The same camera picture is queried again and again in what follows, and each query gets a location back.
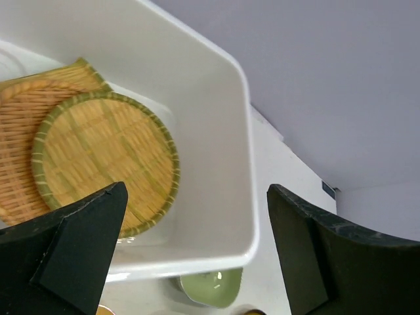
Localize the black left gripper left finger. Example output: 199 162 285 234
1 182 128 314

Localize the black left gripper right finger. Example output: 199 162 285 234
267 184 419 314

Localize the green square panda dish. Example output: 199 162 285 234
177 268 243 308

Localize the round green-rimmed bamboo plate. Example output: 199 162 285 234
31 92 180 238

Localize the round orange woven plate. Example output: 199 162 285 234
1 79 104 226

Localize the square green-rimmed bamboo tray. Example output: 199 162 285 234
1 57 113 92

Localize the white plastic bin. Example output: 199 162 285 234
1 1 260 282

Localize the yellow ornate round plate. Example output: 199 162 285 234
234 305 266 315

